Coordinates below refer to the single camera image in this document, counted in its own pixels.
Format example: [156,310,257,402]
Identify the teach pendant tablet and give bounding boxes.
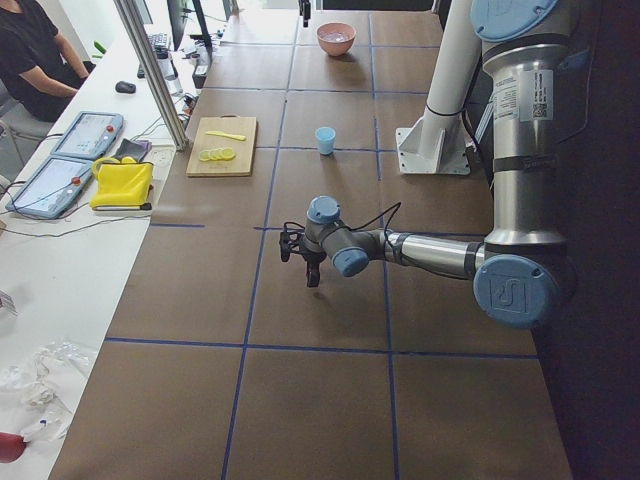
[6,155,93,220]
[51,111,124,160]

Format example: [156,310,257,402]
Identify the crumpled plastic bags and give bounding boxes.
[1,340,97,442]

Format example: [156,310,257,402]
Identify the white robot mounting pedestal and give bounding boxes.
[395,1,482,175]

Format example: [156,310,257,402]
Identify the clear water bottle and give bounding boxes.
[154,44,183,97]

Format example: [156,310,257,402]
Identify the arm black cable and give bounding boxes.
[344,201,403,236]

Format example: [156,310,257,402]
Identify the lemon slice top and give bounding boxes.
[221,147,235,161]

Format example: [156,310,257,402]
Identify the lower teach pendant tablet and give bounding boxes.
[6,155,93,220]

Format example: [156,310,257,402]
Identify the upper teach pendant tablet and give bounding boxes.
[51,111,124,160]

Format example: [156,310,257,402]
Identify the seated person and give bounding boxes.
[1,1,93,122]

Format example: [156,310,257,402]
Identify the white power strip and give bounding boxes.
[143,145,176,168]

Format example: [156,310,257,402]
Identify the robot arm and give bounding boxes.
[280,1,579,329]

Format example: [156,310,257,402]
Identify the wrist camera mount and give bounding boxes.
[278,221,306,263]

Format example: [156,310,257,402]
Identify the yellow plastic knife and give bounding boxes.
[205,130,247,141]

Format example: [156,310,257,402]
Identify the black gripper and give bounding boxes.
[303,251,326,288]

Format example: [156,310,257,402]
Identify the black computer mouse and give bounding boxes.
[115,81,137,94]

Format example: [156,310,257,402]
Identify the bamboo cutting board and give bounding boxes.
[186,116,257,177]

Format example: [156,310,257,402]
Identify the grey wallet pouch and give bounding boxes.
[114,139,152,161]

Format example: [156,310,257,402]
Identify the yellow cloth bag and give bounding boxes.
[89,156,154,211]

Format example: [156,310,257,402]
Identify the aluminium frame post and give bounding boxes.
[114,0,189,151]

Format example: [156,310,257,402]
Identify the pink bowl of ice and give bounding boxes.
[316,22,356,57]

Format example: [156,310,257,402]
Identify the light blue paper cup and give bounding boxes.
[315,126,336,156]

